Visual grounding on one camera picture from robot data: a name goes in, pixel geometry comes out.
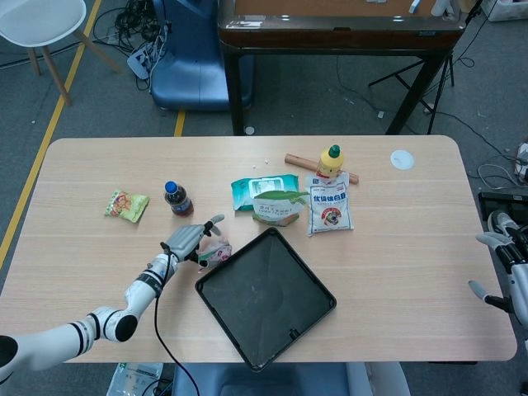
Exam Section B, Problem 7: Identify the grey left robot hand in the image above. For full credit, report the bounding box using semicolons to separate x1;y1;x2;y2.
159;213;226;265

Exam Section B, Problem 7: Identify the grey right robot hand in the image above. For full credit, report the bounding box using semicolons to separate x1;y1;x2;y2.
468;225;528;331

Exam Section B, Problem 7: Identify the pink white snack bag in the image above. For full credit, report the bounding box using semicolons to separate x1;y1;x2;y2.
196;234;233;273

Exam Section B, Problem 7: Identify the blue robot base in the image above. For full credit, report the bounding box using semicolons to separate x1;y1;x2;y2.
150;0;255;113

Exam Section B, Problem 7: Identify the green snack packet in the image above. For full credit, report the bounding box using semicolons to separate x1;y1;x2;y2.
102;188;151;224

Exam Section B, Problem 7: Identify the black plastic tray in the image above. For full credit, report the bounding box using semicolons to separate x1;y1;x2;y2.
194;226;337;375

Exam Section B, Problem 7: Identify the grey sneaker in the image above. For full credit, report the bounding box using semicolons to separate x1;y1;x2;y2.
488;209;516;236

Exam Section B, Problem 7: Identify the black flat floor plate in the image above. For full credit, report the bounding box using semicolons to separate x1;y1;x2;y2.
478;191;528;215

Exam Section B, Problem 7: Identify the teal wet wipes pack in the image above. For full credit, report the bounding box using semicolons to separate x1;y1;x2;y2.
229;174;300;214

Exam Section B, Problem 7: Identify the green white corn starch bag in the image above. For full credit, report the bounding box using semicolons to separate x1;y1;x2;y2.
251;190;311;228

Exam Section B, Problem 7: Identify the wooden rolling pin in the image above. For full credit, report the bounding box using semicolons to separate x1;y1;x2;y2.
284;153;361;186

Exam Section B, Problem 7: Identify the white sugar bag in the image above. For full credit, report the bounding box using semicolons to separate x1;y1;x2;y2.
304;172;355;238

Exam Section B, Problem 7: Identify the clear plastic bag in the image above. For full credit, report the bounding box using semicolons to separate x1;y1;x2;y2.
110;361;165;396

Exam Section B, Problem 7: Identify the yellow squeeze bottle green cap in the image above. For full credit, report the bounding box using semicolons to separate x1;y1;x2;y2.
315;144;346;179

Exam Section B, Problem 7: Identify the blue grey robot torso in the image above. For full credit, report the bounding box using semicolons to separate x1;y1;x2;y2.
171;362;412;396

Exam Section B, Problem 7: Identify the white round table grommet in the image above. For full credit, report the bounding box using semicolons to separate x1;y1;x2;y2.
389;149;415;170

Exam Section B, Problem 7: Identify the black tripod stand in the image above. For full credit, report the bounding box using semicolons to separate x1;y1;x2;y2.
368;40;457;135

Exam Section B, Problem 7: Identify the brown mahjong table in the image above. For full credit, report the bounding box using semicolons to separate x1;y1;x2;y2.
216;0;467;136

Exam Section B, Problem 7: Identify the white chair with wooden legs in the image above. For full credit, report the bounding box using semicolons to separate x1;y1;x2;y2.
0;0;123;106

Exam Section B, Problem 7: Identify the black left hand cable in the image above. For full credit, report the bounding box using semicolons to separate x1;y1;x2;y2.
154;243;199;396

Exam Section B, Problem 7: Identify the tangle of black floor cables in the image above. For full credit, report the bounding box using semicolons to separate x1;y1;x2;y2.
92;0;170;92

